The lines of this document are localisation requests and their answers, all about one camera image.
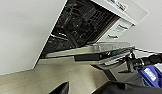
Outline white two-door base cabinet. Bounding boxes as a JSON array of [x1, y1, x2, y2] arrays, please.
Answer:
[[0, 0, 69, 77]]

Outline steel dishwasher door handle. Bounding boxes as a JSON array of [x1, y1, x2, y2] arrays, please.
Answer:
[[96, 51, 133, 66]]

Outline stainless steel dishwasher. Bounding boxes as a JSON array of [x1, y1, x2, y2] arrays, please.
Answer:
[[39, 0, 135, 72]]

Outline white kitchen drawer unit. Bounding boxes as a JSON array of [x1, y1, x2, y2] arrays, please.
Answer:
[[96, 14, 135, 43]]

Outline silver drawer bar handle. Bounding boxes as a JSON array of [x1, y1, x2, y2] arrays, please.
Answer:
[[105, 32, 120, 39], [115, 23, 131, 30]]

